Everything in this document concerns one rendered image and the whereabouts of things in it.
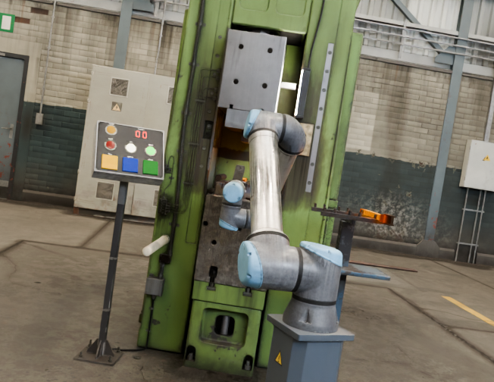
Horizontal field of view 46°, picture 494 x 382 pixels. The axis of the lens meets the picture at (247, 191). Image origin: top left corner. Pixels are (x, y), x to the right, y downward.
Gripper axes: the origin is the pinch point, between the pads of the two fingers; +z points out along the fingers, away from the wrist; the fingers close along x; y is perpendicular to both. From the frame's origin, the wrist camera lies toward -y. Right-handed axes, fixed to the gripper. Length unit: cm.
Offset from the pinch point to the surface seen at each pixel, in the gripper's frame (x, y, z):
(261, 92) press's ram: 3.9, -46.9, 5.3
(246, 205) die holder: 5.3, 11.2, -3.4
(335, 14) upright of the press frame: 35, -94, 22
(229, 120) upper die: -10.5, -30.3, 4.3
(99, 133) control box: -70, -15, -16
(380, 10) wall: 134, -245, 653
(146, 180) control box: -44.8, 4.9, -14.1
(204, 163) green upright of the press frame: -22.0, -5.5, 17.5
